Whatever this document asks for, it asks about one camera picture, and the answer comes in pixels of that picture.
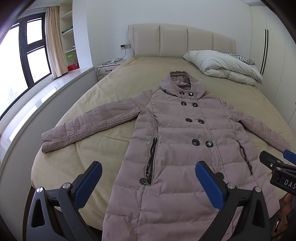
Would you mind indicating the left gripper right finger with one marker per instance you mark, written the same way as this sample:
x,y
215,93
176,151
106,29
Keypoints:
x,y
253,222

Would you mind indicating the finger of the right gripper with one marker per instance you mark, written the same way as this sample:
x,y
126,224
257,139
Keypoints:
x,y
269,160
290,156

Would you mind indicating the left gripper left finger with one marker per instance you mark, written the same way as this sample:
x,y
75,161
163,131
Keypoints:
x,y
54,214

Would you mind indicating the mauve quilted long coat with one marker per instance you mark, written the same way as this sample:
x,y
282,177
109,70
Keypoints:
x,y
156,194

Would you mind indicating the person's right hand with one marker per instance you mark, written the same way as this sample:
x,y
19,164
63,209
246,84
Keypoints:
x,y
287,214

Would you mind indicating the beige bed with bedspread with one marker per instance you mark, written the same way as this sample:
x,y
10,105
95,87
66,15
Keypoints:
x,y
51,170

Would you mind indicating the zebra print pillow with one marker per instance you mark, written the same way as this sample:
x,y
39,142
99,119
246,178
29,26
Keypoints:
x,y
241,58

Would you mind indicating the folded white duvet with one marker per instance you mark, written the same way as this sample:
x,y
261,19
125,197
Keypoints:
x,y
219,65

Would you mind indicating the red box on shelf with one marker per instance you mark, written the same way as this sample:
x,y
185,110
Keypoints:
x,y
73,67

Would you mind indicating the white bedside table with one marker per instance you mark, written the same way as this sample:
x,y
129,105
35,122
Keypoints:
x,y
106,68

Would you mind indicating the black framed window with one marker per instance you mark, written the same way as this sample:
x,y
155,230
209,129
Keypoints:
x,y
24,59

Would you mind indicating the beige curtain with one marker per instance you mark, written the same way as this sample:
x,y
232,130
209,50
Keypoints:
x,y
53,42

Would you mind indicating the beige padded headboard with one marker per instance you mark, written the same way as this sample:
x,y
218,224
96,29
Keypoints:
x,y
168,40

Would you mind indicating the white built-in shelf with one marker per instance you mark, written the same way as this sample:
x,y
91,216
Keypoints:
x,y
67,29

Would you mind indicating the white wardrobe with black handles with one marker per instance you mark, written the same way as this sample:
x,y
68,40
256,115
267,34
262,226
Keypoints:
x,y
273,50

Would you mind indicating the wall power socket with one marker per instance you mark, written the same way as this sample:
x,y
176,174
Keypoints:
x,y
125,46

